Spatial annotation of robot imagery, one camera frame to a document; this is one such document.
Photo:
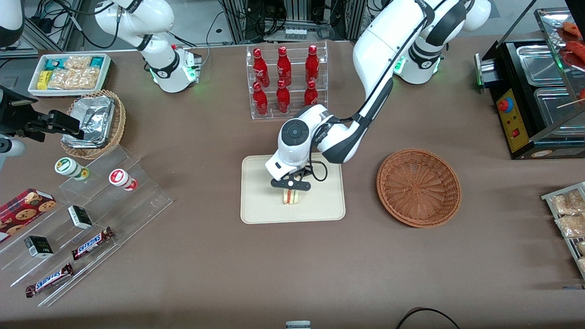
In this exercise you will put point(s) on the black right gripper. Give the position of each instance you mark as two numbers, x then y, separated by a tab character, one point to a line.
14	117

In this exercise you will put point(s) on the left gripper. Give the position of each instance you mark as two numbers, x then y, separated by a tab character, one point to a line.
306	170

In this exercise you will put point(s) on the triangle sandwich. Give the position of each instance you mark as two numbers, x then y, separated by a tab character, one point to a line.
291	197

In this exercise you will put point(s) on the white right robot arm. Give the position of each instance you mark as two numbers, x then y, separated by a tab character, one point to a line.
157	52

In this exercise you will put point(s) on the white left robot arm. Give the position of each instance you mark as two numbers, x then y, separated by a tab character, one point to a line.
379	45

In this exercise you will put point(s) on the cream plastic tray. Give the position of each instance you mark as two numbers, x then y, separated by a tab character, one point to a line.
320	205

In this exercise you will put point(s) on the light tan wicker basket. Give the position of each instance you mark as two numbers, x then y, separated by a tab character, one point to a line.
119	121

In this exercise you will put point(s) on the brown wicker basket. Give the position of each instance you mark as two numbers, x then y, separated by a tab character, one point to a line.
418	187

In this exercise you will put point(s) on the tray of packaged snacks right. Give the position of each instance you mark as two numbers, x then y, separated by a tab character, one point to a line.
548	197

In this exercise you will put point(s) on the silver foil container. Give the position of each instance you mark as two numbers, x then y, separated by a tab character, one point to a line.
93	121

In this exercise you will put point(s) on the green lid cup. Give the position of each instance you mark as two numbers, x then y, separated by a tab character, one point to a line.
68	167

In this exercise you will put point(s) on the clear cracker bag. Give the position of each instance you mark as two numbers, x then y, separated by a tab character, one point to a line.
87	78
61	80
77	62

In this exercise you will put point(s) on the yellow snack pack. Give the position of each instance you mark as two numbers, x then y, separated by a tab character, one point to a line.
43	80

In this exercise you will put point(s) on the teal snack pack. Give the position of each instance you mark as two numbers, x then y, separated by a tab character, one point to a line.
97	62
53	63

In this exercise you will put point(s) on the white rectangular snack bin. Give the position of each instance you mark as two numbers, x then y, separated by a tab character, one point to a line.
107	68

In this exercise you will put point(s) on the red lid cup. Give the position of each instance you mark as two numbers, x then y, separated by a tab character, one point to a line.
119	178

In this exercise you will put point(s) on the clear acrylic bottle rack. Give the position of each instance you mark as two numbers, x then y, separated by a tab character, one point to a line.
295	114

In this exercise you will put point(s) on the small black box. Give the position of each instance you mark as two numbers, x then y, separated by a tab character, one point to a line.
80	217
39	246

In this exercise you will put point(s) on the red cookie box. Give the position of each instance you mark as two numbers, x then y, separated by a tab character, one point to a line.
23	212

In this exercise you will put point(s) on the red cola bottle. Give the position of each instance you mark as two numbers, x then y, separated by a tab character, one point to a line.
260	68
311	96
260	100
284	66
283	98
312	64

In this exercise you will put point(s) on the clear acrylic stepped stand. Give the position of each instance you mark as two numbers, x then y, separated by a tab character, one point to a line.
137	205

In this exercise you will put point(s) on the Snickers chocolate bar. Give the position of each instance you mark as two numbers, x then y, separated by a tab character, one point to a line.
49	280
91	243

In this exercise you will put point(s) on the small grey device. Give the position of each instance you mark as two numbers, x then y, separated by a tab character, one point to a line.
298	325

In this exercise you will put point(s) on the black hot food warmer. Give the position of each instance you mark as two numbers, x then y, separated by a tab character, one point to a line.
514	123

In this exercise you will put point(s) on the steel warmer pan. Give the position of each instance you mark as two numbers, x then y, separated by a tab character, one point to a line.
553	112
539	66

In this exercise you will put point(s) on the clear fried snack bag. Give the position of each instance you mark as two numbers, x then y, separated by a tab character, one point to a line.
582	264
581	248
571	226
566	203

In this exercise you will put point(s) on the thin wooden skewer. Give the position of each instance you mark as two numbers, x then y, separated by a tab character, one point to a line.
571	103

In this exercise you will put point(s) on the red sausage food piece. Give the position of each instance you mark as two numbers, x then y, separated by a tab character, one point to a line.
577	50

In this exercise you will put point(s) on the orange fried food piece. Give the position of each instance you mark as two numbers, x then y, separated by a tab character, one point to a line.
571	29

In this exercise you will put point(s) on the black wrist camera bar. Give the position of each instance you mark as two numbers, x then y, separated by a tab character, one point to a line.
292	184

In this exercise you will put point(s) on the grey aluminium profile frame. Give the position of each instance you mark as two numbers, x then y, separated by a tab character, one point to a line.
50	32

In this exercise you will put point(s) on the aluminium frame rack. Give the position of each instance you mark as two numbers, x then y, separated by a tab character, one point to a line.
297	16

